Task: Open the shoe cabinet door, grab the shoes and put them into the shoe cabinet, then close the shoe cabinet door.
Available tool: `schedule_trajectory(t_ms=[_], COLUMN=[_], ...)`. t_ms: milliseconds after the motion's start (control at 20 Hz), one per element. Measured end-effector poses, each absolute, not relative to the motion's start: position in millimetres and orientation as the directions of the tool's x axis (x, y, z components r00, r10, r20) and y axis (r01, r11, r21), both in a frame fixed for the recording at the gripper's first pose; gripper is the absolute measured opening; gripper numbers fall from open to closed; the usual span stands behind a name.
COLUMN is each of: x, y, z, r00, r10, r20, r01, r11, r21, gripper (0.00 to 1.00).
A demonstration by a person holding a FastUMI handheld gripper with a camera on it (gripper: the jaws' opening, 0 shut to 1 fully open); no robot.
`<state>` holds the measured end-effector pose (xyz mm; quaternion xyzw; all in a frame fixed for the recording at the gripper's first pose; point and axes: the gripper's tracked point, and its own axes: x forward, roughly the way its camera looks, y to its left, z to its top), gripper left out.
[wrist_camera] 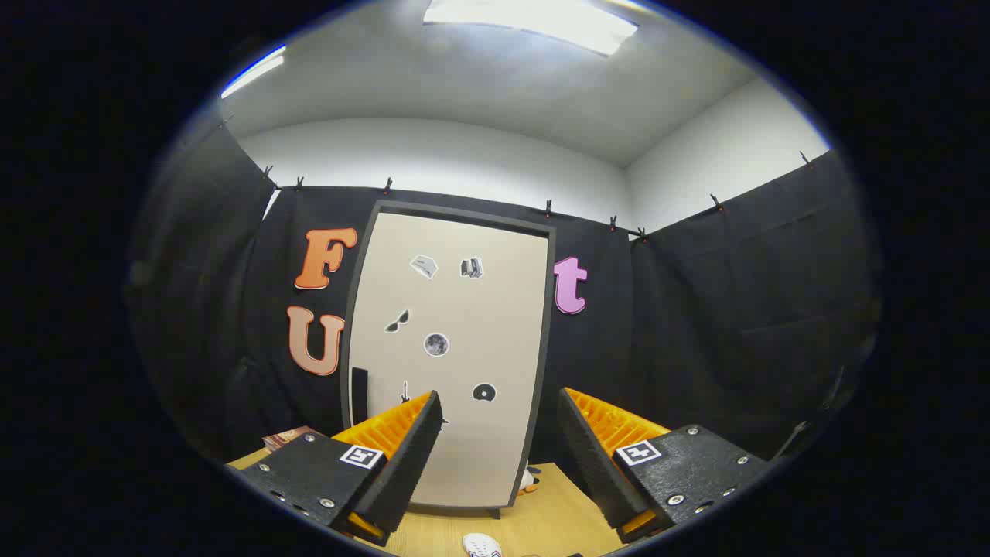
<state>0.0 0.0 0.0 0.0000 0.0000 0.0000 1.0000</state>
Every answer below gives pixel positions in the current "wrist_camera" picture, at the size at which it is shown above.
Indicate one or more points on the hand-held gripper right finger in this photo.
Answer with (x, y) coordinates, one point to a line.
(592, 456)

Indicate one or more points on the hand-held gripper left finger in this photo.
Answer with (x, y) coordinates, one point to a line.
(410, 456)

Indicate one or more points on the white striped shoe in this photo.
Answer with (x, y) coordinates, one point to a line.
(481, 545)

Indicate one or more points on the grey shoe cabinet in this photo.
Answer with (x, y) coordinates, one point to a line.
(551, 309)

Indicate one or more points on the brown book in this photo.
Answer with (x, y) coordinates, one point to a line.
(282, 439)

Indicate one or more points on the black backdrop cloth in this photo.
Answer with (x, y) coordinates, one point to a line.
(735, 309)

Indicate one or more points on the row of black clips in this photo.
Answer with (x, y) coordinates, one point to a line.
(547, 207)

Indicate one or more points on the narrow ceiling light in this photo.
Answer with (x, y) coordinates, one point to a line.
(255, 71)

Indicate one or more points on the large ceiling light panel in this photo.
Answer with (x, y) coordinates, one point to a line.
(534, 19)

